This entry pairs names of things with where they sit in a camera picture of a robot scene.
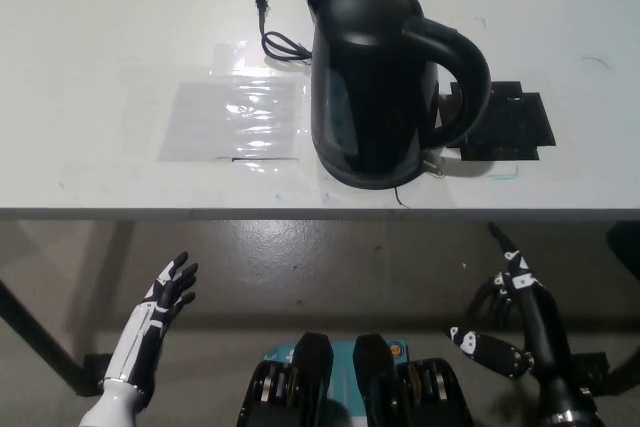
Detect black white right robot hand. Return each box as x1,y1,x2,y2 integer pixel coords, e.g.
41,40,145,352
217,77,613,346
447,220,599,421

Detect black rounded chair part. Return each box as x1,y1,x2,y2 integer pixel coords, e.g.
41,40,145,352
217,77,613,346
606,223,640,274

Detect black table leg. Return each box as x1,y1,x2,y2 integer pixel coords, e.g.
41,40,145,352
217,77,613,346
0,276,114,396
571,331,640,395

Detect black square mat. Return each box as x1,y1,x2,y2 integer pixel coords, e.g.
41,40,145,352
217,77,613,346
439,80,559,163

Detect large clear plastic sheet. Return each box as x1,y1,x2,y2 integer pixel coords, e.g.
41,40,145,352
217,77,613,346
157,71,310,164

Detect black kettle power base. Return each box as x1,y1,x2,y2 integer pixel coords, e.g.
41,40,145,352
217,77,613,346
315,144,434,192

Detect black power cord with plug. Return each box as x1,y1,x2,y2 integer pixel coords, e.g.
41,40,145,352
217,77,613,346
253,0,315,66

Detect black teal robot body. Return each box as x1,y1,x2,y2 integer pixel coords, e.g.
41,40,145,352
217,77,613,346
237,329,476,427

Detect black electric kettle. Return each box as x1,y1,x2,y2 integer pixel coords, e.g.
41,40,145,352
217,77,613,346
304,0,494,181

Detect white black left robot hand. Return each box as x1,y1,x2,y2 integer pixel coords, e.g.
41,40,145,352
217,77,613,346
101,249,200,394

